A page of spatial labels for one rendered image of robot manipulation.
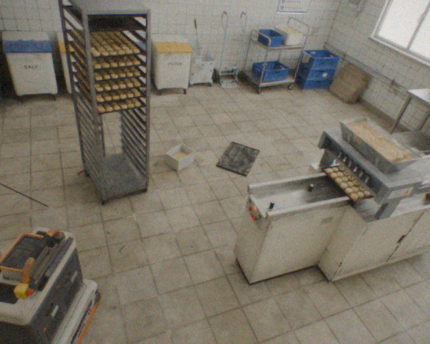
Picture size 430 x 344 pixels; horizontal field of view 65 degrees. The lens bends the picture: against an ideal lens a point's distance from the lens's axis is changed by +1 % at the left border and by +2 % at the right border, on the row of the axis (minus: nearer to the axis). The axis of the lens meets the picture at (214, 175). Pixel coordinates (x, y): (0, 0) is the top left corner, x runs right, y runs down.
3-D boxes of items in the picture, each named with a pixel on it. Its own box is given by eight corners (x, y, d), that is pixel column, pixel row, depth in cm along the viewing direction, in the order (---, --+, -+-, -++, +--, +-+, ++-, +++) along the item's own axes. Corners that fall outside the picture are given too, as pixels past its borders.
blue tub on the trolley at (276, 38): (269, 38, 579) (271, 29, 569) (282, 46, 553) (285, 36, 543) (254, 39, 567) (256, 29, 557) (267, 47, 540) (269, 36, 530)
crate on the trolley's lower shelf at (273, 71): (274, 70, 633) (276, 60, 621) (287, 79, 609) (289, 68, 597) (250, 73, 607) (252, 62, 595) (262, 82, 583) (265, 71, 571)
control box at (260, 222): (249, 206, 257) (252, 193, 249) (263, 229, 241) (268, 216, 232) (244, 207, 256) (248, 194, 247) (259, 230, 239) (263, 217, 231)
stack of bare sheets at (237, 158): (246, 176, 400) (246, 175, 398) (216, 166, 408) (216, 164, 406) (259, 152, 445) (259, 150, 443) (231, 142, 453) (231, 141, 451)
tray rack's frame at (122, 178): (150, 192, 351) (153, 8, 240) (102, 207, 326) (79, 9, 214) (126, 158, 390) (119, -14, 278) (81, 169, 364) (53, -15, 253)
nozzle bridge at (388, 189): (340, 158, 302) (355, 126, 281) (400, 215, 252) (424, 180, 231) (309, 163, 290) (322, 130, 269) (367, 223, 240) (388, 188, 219)
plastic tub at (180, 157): (180, 153, 418) (182, 143, 408) (194, 161, 409) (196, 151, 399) (164, 163, 398) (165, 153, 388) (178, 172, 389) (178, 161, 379)
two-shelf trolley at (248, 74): (274, 77, 658) (291, 15, 587) (294, 89, 621) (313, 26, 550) (239, 81, 619) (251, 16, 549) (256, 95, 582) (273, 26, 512)
